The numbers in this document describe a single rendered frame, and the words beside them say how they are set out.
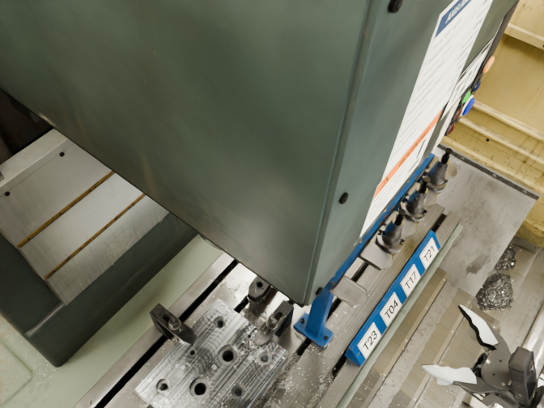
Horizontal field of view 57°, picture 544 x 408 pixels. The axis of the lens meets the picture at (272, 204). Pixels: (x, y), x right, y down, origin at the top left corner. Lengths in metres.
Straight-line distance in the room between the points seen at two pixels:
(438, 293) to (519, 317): 0.28
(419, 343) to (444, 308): 0.16
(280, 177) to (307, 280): 0.15
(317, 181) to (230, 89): 0.10
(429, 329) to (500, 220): 0.47
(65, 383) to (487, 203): 1.48
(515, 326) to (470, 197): 0.44
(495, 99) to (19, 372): 1.70
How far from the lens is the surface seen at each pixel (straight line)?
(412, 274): 1.45
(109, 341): 1.71
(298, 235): 0.48
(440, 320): 1.67
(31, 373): 1.79
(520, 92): 1.67
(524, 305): 1.88
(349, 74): 0.32
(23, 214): 1.14
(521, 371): 0.93
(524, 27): 1.57
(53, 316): 1.51
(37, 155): 1.08
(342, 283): 1.08
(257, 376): 1.23
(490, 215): 1.85
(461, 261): 1.80
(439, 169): 1.25
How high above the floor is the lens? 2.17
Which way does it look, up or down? 55 degrees down
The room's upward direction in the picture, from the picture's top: 4 degrees clockwise
